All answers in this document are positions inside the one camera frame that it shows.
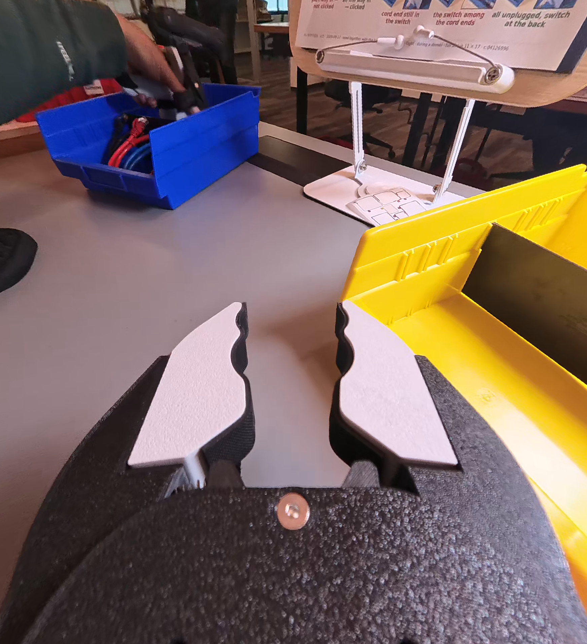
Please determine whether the blue ethernet cable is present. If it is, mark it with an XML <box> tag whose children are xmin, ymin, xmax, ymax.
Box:
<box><xmin>116</xmin><ymin>142</ymin><xmax>155</xmax><ymax>175</ymax></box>

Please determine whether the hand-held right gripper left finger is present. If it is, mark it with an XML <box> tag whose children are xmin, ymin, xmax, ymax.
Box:
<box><xmin>127</xmin><ymin>302</ymin><xmax>256</xmax><ymax>491</ymax></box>

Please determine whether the person's left hand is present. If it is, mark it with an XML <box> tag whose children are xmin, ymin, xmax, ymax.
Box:
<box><xmin>117</xmin><ymin>14</ymin><xmax>186</xmax><ymax>109</ymax></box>

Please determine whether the printed instruction sheet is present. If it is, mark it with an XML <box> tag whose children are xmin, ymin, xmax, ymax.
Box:
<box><xmin>295</xmin><ymin>0</ymin><xmax>587</xmax><ymax>71</ymax></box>

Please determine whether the person's left forearm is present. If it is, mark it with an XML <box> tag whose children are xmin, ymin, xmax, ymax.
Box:
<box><xmin>0</xmin><ymin>0</ymin><xmax>130</xmax><ymax>138</ymax></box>

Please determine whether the red ethernet cable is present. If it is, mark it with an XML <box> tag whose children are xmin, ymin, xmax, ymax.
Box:
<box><xmin>108</xmin><ymin>117</ymin><xmax>151</xmax><ymax>168</ymax></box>

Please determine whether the white document stand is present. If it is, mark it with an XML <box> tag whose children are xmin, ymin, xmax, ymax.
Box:
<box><xmin>288</xmin><ymin>0</ymin><xmax>587</xmax><ymax>227</ymax></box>

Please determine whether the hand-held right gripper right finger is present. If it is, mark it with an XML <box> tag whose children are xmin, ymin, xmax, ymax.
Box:
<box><xmin>330</xmin><ymin>301</ymin><xmax>459</xmax><ymax>488</ymax></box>

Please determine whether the red plastic tray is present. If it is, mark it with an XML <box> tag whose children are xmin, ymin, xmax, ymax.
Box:
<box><xmin>15</xmin><ymin>83</ymin><xmax>124</xmax><ymax>124</ymax></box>

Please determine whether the yellow plastic bin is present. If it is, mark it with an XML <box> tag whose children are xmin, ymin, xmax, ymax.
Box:
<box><xmin>341</xmin><ymin>157</ymin><xmax>587</xmax><ymax>644</ymax></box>

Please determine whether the black bin divider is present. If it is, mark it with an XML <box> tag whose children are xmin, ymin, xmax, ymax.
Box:
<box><xmin>462</xmin><ymin>223</ymin><xmax>587</xmax><ymax>403</ymax></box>

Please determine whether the black office chair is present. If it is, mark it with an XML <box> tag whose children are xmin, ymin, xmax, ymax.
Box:
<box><xmin>324</xmin><ymin>79</ymin><xmax>398</xmax><ymax>160</ymax></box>

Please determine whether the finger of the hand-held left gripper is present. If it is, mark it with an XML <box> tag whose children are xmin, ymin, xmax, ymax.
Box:
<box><xmin>164</xmin><ymin>45</ymin><xmax>189</xmax><ymax>120</ymax></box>
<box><xmin>180</xmin><ymin>44</ymin><xmax>208</xmax><ymax>115</ymax></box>

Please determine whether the blue plastic bin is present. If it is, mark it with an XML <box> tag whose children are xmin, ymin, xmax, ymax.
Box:
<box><xmin>36</xmin><ymin>83</ymin><xmax>261</xmax><ymax>210</ymax></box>

